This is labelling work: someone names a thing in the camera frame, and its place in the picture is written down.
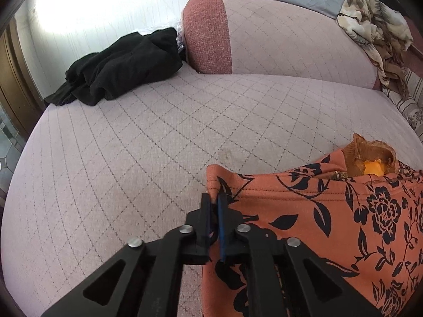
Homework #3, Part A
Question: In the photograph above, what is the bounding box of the pink quilted bolster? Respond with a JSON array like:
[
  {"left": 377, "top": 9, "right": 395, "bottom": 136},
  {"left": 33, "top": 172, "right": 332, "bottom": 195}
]
[{"left": 182, "top": 0, "right": 384, "bottom": 90}]

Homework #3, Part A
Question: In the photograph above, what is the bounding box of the orange floral blouse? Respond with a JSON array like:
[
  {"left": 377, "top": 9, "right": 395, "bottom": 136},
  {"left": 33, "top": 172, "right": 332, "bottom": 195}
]
[{"left": 201, "top": 133, "right": 423, "bottom": 317}]

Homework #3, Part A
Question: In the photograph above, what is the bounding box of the beige floral cloth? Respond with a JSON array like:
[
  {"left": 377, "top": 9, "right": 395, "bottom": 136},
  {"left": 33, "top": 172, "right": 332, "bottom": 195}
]
[{"left": 336, "top": 0, "right": 413, "bottom": 98}]

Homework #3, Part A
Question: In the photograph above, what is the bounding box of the striped floral cushion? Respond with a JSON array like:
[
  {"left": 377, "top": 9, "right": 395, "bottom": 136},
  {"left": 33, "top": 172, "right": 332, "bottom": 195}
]
[{"left": 380, "top": 68, "right": 423, "bottom": 136}]

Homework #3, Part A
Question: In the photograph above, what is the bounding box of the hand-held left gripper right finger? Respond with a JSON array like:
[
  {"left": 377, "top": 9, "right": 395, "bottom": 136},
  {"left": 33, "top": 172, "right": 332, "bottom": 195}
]
[{"left": 216, "top": 192, "right": 384, "bottom": 317}]

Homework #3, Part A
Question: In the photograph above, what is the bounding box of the black garment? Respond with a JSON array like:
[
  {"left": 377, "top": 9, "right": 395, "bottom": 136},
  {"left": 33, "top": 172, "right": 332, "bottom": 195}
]
[{"left": 44, "top": 27, "right": 183, "bottom": 107}]

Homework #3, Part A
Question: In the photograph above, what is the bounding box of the clear plastic bag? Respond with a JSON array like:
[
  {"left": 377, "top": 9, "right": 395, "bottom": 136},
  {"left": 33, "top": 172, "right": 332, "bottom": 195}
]
[{"left": 139, "top": 23, "right": 187, "bottom": 62}]

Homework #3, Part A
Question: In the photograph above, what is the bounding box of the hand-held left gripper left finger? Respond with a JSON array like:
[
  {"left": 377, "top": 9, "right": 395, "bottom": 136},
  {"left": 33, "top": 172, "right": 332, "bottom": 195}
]
[{"left": 40, "top": 192, "right": 212, "bottom": 317}]

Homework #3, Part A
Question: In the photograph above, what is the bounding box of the stained glass wooden door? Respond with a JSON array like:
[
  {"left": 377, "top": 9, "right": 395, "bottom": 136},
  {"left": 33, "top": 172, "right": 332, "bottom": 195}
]
[{"left": 0, "top": 16, "right": 47, "bottom": 199}]

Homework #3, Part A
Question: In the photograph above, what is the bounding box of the black cloth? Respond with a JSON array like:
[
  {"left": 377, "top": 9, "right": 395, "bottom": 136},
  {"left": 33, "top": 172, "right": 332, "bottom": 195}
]
[{"left": 377, "top": 0, "right": 402, "bottom": 17}]

